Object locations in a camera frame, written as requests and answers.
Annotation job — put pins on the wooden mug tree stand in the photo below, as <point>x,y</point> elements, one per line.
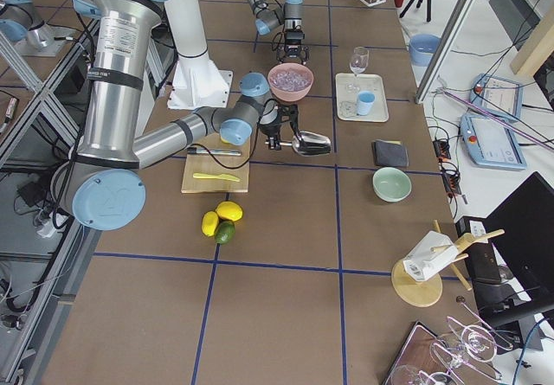
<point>427,293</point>

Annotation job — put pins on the teach pendant near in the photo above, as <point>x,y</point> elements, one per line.
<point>490,144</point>

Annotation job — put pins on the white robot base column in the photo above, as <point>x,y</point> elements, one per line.
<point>197,80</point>

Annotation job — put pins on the grey yellow cloth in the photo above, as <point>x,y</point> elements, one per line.
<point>390,154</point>

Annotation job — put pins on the hanging wine glasses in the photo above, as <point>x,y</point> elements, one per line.
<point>467,351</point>

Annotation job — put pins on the yellow lemon far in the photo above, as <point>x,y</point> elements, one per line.
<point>230,211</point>

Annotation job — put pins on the steel ice scoop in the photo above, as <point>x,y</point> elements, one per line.
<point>309,144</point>

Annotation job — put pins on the dark tray with frame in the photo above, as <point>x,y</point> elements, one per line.
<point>414,364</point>

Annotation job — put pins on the black monitor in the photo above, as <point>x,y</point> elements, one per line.
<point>526,246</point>

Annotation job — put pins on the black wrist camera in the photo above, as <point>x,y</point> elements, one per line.
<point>293,37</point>
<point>288,114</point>

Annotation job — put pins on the wooden cutting board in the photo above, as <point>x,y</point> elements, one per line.
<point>205,164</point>

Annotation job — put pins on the yellow lemon near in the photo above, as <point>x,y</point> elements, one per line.
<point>210,223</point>

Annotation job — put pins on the lemon half slice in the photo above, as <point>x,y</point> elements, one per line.
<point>227,139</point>

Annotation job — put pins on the blue bowl off table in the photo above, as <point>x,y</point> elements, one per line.
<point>422,48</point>

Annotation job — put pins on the steel cylinder muddler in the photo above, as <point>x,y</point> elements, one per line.
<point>216,152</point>

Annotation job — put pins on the white paper carton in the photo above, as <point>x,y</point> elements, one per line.
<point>431,254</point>

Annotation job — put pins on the clear wine glass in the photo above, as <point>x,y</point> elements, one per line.
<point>358,63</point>

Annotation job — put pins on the green bowl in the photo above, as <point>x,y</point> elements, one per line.
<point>391,184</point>

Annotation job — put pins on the pink bowl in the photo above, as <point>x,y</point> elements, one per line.
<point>290,96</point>

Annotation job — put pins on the yellow plastic knife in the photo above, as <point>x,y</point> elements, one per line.
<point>222,176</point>

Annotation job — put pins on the cream bear tray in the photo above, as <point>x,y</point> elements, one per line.
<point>346,101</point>

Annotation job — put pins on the teach pendant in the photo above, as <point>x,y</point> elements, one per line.
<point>498,96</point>
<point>490,144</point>

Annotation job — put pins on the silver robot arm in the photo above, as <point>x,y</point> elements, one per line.
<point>286,20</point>
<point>100,186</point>

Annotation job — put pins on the green lime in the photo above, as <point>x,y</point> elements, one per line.
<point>225,232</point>

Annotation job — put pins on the yellow lemon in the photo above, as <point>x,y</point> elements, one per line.
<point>210,223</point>
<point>230,211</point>

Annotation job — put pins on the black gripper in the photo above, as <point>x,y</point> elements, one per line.
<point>272,131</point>
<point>293,50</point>

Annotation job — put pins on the light blue cup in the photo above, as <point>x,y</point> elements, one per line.
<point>365,101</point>

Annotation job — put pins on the teach pendant far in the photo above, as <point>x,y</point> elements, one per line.
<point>498,96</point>

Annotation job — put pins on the aluminium frame post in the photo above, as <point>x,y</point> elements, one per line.
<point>455,22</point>

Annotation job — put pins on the clear ice cubes pile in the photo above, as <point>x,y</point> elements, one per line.
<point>290,80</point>

